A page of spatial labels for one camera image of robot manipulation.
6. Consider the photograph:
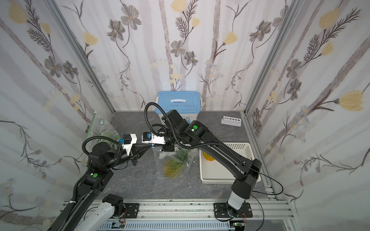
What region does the white-zip bag with pineapple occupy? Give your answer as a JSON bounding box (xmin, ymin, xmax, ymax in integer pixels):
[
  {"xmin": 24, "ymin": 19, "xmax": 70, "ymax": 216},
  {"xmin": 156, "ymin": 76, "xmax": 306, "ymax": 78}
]
[{"xmin": 152, "ymin": 146, "xmax": 198, "ymax": 180}]

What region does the blue-lidded white storage box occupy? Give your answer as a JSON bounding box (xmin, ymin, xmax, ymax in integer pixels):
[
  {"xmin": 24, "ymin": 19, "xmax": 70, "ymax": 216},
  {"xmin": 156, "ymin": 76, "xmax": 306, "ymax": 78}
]
[{"xmin": 155, "ymin": 91, "xmax": 202, "ymax": 124}]

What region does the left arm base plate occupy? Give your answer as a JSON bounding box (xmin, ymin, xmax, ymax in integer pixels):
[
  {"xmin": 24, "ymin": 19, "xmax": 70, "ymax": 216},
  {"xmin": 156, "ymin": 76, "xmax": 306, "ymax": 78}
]
[{"xmin": 111, "ymin": 203, "xmax": 140, "ymax": 219}]

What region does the white perforated plastic tray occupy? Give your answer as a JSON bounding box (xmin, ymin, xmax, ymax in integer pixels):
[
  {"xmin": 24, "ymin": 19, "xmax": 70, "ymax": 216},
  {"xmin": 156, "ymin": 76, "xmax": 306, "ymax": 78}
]
[{"xmin": 199, "ymin": 142, "xmax": 255, "ymax": 184}]

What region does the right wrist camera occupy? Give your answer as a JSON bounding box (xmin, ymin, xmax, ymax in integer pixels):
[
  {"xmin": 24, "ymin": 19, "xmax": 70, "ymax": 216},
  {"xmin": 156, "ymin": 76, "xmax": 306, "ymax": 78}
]
[{"xmin": 142, "ymin": 132, "xmax": 166, "ymax": 145}]

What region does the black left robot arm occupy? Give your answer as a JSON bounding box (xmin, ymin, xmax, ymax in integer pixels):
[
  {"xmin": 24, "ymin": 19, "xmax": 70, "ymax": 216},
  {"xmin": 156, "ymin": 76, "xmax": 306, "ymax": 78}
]
[{"xmin": 49, "ymin": 136, "xmax": 152, "ymax": 231}]

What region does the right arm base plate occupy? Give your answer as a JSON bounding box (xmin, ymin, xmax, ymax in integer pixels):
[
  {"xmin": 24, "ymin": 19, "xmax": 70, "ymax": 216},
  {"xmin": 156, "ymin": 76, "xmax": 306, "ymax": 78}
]
[{"xmin": 213, "ymin": 202, "xmax": 253, "ymax": 219}]

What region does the white test tube rack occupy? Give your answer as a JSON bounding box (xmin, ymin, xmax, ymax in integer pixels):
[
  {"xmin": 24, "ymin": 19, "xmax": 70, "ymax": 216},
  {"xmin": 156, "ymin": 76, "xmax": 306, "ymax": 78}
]
[{"xmin": 221, "ymin": 116, "xmax": 242, "ymax": 127}]

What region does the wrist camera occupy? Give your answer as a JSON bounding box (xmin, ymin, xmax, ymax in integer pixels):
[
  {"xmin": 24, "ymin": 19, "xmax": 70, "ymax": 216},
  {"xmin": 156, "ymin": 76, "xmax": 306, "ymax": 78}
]
[
  {"xmin": 142, "ymin": 132, "xmax": 166, "ymax": 145},
  {"xmin": 118, "ymin": 133, "xmax": 137, "ymax": 156}
]

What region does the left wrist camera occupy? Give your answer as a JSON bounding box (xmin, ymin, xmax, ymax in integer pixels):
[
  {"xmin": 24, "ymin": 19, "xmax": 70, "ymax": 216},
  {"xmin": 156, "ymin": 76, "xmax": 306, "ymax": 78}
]
[{"xmin": 118, "ymin": 133, "xmax": 137, "ymax": 156}]

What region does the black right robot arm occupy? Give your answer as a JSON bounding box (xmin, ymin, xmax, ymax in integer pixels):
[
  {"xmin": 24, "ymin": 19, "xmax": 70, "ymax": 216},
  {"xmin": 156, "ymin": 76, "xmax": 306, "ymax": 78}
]
[{"xmin": 162, "ymin": 110, "xmax": 262, "ymax": 213}]

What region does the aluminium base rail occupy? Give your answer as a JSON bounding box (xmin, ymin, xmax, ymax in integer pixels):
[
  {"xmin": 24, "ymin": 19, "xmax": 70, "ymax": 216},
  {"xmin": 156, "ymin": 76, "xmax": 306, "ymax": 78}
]
[{"xmin": 75, "ymin": 198, "xmax": 299, "ymax": 231}]

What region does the green-zip bag with pineapple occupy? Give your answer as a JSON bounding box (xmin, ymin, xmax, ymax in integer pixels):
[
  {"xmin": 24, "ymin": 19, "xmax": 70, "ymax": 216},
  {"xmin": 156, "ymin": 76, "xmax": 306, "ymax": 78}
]
[{"xmin": 86, "ymin": 112, "xmax": 120, "ymax": 152}]

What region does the yellow toy pineapple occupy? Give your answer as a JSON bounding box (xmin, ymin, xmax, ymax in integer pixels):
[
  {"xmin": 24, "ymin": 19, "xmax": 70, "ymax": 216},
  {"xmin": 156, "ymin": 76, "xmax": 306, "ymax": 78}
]
[
  {"xmin": 163, "ymin": 148, "xmax": 190, "ymax": 178},
  {"xmin": 202, "ymin": 152, "xmax": 215, "ymax": 162}
]

